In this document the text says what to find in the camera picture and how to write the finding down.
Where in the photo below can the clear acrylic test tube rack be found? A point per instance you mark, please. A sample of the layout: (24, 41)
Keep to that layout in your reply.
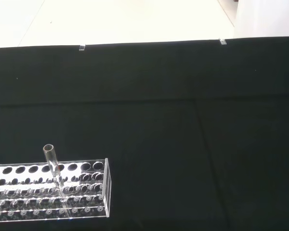
(107, 187)

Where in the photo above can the black bench cloth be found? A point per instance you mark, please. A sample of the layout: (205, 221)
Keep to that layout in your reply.
(159, 120)

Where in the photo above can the clear cloth clip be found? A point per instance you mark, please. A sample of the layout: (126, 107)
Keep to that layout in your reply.
(82, 47)
(222, 42)

